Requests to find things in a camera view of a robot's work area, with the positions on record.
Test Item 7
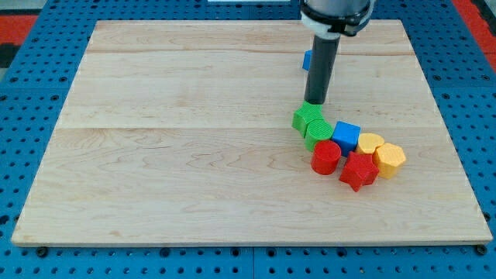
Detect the green cylinder block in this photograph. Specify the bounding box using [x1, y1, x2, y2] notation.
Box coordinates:
[305, 119, 333, 152]

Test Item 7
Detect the wooden board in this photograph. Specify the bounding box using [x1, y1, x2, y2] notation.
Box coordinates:
[12, 20, 493, 247]

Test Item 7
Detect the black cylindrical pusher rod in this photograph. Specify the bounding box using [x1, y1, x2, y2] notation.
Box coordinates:
[304, 36, 340, 105]

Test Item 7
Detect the blue cube block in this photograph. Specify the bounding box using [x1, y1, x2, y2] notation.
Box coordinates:
[331, 121, 361, 157]

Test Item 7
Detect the red cylinder block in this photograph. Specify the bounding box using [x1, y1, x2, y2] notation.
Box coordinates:
[311, 139, 342, 175]

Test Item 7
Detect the yellow heart block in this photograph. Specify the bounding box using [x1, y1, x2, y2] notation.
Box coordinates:
[355, 133, 385, 154]

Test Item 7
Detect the green star block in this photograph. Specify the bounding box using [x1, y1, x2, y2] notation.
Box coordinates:
[291, 101, 325, 137]

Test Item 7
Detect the blue triangle block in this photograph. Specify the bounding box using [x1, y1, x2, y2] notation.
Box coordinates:
[302, 50, 312, 71]

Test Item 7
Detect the red star block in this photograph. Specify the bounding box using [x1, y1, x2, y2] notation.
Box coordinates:
[339, 151, 379, 192]

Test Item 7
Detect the yellow hexagon block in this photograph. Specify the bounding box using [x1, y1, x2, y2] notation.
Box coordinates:
[373, 143, 406, 179]

